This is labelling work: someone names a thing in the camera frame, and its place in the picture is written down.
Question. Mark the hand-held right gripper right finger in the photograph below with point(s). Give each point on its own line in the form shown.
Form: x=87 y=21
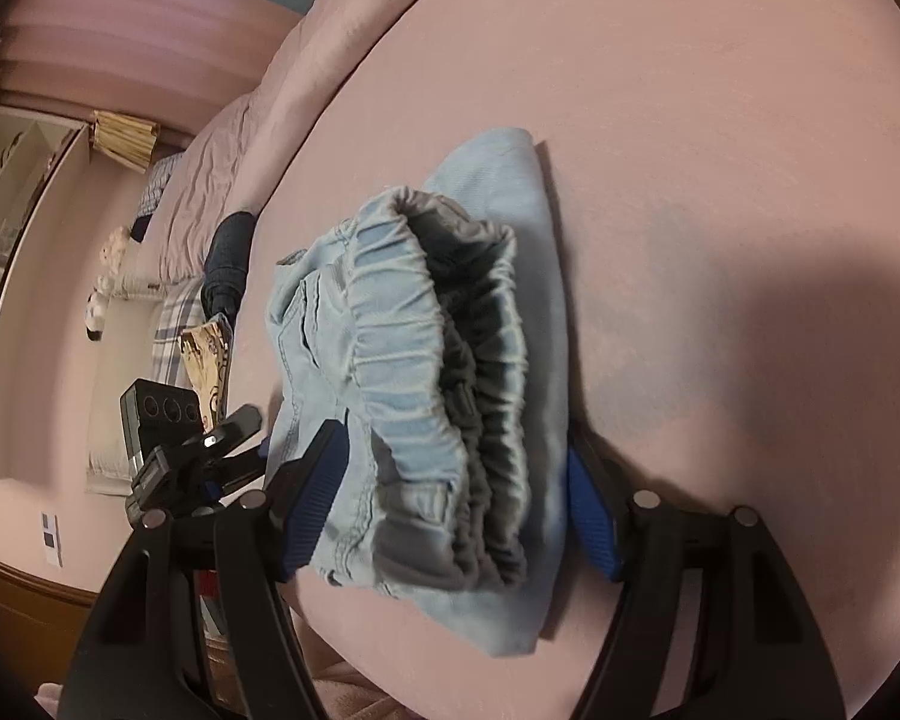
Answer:
x=589 y=517

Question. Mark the cream cartoon printed cloth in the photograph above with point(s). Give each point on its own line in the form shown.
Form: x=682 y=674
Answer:
x=210 y=367

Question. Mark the white wall shelf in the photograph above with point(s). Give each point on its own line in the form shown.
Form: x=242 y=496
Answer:
x=15 y=240

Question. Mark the pink bed sheet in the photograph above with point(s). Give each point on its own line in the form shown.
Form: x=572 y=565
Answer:
x=682 y=165

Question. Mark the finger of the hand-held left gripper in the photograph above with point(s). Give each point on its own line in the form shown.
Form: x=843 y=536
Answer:
x=232 y=431

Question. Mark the brown wooden furniture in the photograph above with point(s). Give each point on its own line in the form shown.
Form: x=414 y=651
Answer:
x=22 y=600

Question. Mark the light blue denim pants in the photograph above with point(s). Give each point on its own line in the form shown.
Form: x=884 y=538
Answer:
x=390 y=345

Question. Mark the folded dark jeans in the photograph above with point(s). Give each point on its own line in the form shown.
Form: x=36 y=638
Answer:
x=229 y=259

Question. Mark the white wall switch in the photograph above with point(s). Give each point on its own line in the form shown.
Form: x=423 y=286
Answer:
x=52 y=538

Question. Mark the pink curtain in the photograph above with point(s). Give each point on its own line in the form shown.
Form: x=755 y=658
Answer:
x=142 y=30

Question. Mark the grey checked cloth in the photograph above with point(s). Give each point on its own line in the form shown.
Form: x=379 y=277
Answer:
x=159 y=184

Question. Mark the white plush toy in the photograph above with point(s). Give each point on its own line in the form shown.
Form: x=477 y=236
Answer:
x=109 y=270

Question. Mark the pink duvet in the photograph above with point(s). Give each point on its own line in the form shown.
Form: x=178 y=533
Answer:
x=270 y=120

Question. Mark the plaid pillow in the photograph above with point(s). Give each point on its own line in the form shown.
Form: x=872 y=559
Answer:
x=176 y=330

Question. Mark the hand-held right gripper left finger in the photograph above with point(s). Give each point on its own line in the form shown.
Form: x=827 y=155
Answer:
x=315 y=495

